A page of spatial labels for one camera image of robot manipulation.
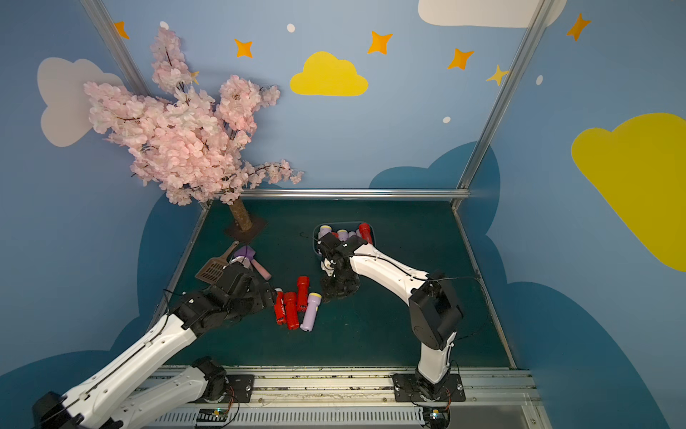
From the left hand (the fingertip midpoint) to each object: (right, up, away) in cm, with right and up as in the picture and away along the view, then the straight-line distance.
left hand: (267, 294), depth 78 cm
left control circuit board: (-14, -32, -5) cm, 35 cm away
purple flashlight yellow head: (+12, -8, +8) cm, 17 cm away
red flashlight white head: (+2, -9, +8) cm, 12 cm away
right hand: (+20, -1, +4) cm, 20 cm away
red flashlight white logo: (+19, +17, +29) cm, 39 cm away
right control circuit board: (+49, -33, -5) cm, 59 cm away
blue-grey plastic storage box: (+26, +20, +30) cm, 45 cm away
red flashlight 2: (+9, -3, +13) cm, 15 cm away
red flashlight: (+5, -6, +10) cm, 13 cm away
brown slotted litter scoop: (-27, +4, +20) cm, 34 cm away
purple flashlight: (+15, +19, +23) cm, 34 cm away
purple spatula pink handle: (-14, +10, +24) cm, 29 cm away
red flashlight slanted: (+31, +18, +26) cm, 44 cm away
